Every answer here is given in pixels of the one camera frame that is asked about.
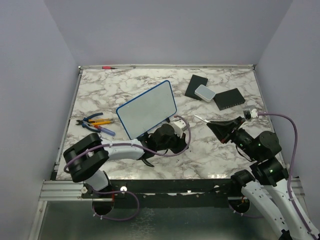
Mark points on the white small router box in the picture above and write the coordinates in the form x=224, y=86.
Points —
x=205, y=93

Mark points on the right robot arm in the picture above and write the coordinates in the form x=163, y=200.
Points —
x=267, y=184

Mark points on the blue handled cutters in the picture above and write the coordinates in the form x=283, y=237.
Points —
x=85, y=122

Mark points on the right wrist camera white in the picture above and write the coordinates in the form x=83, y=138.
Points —
x=250, y=112

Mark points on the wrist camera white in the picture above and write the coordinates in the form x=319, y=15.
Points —
x=250, y=112
x=179, y=127

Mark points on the yellow utility knife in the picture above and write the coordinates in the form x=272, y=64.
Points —
x=100, y=122

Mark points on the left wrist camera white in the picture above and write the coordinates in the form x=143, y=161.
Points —
x=179, y=127

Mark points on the black network switch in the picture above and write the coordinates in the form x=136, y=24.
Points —
x=230, y=98

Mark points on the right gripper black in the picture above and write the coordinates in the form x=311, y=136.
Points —
x=223, y=129

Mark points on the black flat box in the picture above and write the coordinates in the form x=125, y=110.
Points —
x=194, y=83

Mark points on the white marker pen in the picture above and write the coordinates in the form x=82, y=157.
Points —
x=202, y=119

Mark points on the red pen at back rail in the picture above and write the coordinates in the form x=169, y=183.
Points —
x=108, y=68

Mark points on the blue framed whiteboard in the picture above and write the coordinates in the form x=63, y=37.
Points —
x=147, y=110

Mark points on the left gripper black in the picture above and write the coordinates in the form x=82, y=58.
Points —
x=181, y=144

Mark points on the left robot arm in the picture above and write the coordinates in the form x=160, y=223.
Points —
x=85, y=158

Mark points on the aluminium table frame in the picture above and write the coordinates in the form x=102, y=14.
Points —
x=182, y=185

